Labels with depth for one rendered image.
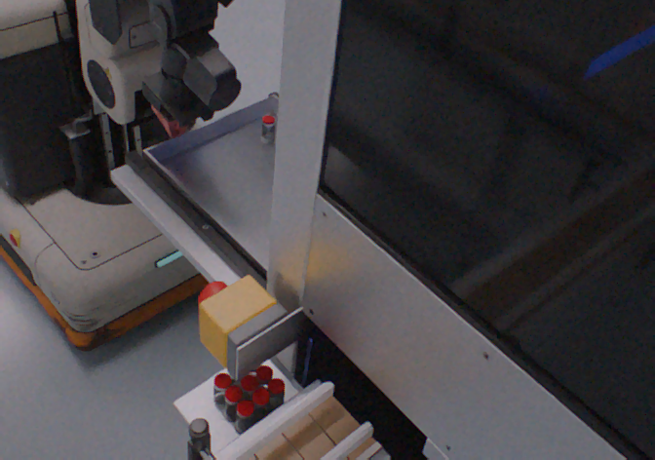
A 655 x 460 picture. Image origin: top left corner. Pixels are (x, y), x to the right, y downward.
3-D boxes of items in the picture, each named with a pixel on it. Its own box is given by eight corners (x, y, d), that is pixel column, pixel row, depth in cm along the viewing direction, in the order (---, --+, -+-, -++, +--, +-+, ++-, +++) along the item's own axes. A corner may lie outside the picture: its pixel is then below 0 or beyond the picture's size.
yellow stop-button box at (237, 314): (285, 349, 89) (288, 311, 84) (235, 382, 86) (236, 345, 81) (246, 308, 93) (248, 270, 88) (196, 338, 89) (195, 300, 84)
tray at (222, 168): (409, 221, 118) (413, 206, 115) (281, 301, 104) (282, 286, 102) (273, 110, 134) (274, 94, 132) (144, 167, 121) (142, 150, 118)
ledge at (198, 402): (327, 430, 93) (327, 422, 92) (240, 498, 87) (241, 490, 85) (256, 354, 100) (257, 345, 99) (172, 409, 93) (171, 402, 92)
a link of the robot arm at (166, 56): (187, 14, 108) (153, 26, 105) (217, 44, 106) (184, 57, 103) (184, 52, 114) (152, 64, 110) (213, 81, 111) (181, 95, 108)
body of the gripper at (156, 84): (179, 131, 112) (182, 95, 107) (140, 87, 116) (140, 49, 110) (215, 116, 116) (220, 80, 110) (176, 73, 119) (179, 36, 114)
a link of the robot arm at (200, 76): (204, -20, 104) (149, 0, 100) (258, 31, 100) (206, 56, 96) (200, 47, 113) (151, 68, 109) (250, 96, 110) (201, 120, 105)
